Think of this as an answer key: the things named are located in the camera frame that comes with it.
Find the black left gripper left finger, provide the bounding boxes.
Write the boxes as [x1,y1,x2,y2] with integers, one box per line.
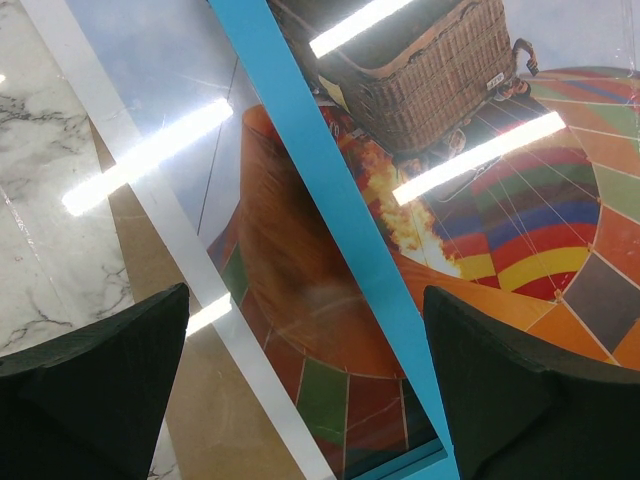
[1,283,189,479]

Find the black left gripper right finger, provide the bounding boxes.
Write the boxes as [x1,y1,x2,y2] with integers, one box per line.
[423,286,639,479]

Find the blue picture frame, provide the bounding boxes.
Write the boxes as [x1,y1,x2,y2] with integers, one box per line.
[211,1,459,479]

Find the hot air balloon photo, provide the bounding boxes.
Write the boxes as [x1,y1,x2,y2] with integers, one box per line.
[19,0,640,480]

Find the clear glass pane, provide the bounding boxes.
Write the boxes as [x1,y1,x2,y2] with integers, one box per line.
[0,0,361,381]

